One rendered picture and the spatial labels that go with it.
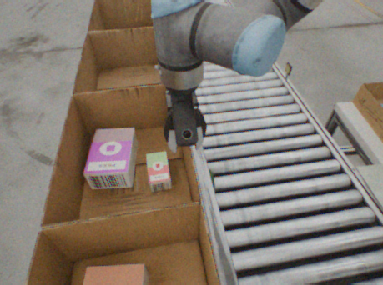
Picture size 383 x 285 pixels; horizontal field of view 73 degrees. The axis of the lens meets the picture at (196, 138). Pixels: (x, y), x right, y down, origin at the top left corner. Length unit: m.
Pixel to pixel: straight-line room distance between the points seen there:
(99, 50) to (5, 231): 1.26
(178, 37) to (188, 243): 0.44
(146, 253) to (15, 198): 1.53
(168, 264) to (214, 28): 0.48
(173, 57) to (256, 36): 0.16
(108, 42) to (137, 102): 0.40
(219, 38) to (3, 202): 1.88
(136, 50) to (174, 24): 0.71
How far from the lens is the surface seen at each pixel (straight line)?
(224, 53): 0.41
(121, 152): 0.72
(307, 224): 0.88
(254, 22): 0.40
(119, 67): 1.19
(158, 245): 0.64
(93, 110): 0.83
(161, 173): 0.69
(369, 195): 1.04
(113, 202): 0.72
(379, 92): 1.40
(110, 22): 1.53
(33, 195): 2.03
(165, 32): 0.46
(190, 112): 0.54
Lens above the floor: 1.49
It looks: 47 degrees down
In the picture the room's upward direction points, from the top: straight up
